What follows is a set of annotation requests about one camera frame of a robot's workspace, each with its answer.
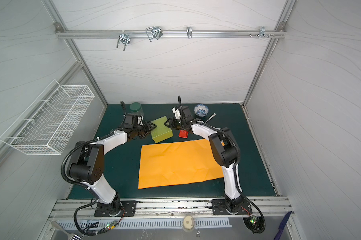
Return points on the silver fork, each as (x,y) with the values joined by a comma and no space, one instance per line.
(211,117)

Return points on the white wire basket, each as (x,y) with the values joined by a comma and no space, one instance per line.
(46,126)

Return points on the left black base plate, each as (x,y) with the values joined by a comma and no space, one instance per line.
(122,208)

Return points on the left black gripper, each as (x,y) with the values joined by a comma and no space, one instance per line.
(148,127)

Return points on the red tape dispenser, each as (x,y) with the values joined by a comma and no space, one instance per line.
(183,134)

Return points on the blue white ceramic bowl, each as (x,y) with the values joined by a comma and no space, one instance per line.
(201,110)

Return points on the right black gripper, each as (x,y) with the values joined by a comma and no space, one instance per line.
(173,123)

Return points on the green table mat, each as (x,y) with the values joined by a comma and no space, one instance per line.
(123,163)

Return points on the blue handled tool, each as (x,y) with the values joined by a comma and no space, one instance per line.
(282,225)

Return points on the aluminium cross rail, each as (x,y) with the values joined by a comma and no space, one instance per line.
(167,34)

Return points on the orange wrapping paper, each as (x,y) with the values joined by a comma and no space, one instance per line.
(178,163)

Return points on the green gift box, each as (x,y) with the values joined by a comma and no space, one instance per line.
(161,132)

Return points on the left metal clamp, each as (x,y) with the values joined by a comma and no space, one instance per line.
(123,40)

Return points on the middle metal clamp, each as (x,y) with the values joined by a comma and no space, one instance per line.
(154,32)

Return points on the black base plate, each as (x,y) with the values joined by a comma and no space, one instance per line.
(122,208)
(220,208)

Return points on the small metal hook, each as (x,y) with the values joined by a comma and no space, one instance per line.
(189,32)

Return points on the right metal bracket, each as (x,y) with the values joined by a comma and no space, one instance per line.
(262,34)

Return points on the round white puck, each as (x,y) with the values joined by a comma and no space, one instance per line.
(188,223)

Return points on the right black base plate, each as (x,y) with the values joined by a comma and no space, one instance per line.
(220,208)

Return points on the green lid glass jar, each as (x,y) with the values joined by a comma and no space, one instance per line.
(136,109)

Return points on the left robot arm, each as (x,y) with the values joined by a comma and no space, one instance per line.
(84,165)

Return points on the metal clamp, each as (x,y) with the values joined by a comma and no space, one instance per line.
(123,40)
(154,32)

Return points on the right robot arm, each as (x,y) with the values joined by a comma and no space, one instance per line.
(224,148)

